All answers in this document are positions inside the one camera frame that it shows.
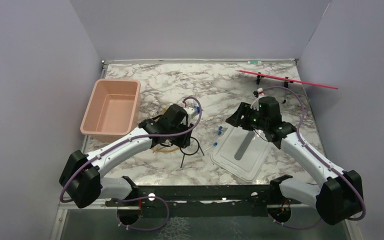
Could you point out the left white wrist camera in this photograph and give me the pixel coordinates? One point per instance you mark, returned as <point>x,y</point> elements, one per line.
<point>192,111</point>

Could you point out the black wire ring stand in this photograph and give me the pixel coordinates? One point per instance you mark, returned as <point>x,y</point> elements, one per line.
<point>191,150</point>

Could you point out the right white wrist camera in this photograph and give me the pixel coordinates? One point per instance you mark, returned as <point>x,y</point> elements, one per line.
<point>259,93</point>

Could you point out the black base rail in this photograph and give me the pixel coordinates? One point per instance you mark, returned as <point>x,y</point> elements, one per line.
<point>195,201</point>

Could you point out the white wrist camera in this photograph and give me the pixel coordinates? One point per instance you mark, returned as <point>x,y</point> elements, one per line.
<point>192,111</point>
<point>259,93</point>

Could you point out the red-edged glass shelf stand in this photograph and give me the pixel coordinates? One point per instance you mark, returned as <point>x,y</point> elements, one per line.
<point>286,80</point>

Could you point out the pink plastic bin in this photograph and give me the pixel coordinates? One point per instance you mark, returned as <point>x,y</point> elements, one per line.
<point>112,110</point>

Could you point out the clear plastic lid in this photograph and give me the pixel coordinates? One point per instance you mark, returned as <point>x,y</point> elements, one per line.
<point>241,152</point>

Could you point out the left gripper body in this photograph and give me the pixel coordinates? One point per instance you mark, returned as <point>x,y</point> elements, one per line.
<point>180,140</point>

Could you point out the amber rubber tubing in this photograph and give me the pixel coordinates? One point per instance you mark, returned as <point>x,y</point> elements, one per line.
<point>165,149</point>

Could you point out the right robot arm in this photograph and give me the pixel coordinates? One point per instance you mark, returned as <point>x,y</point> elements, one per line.
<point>338,194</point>

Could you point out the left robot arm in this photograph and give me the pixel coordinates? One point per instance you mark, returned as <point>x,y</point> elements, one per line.
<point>83,178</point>

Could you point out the blue base graduated cylinder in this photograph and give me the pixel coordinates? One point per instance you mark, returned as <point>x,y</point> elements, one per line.
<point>196,105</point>

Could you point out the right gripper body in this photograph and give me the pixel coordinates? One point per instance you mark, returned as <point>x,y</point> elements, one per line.
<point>251,119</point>

